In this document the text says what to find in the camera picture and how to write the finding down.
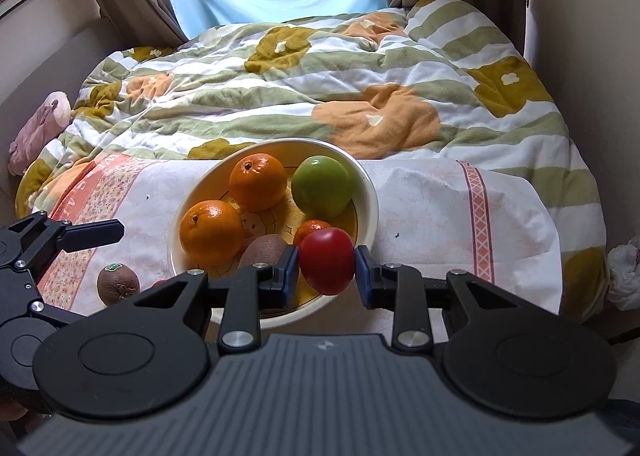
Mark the yellow cartoon bear bowl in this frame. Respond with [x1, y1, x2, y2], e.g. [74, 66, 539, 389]
[167, 137, 379, 327]

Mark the floral striped duvet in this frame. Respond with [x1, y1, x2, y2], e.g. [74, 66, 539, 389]
[15, 0, 608, 321]

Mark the brown kiwi with green sticker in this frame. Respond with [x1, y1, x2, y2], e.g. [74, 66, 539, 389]
[96, 262, 140, 307]

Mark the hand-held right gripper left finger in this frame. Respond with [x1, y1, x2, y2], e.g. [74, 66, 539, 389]
[132, 245, 301, 354]

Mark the green apple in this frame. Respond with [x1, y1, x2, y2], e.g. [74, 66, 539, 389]
[291, 156, 355, 220]

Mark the beige padded bed frame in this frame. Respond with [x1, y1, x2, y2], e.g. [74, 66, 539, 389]
[0, 16, 131, 171]

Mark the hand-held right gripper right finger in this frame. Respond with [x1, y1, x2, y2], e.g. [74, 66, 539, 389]
[354, 246, 516, 352]

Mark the white plastic bag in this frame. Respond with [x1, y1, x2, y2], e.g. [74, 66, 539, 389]
[606, 243, 640, 311]

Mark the white cloth with pink bands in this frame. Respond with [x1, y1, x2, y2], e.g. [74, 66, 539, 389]
[37, 151, 563, 324]

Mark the small mandarin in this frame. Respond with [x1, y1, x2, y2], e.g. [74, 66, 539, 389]
[293, 219, 332, 247]

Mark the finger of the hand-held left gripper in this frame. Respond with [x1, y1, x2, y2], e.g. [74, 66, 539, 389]
[0, 213, 125, 317]

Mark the large orange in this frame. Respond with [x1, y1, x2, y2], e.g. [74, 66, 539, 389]
[229, 153, 289, 213]
[179, 200, 244, 267]

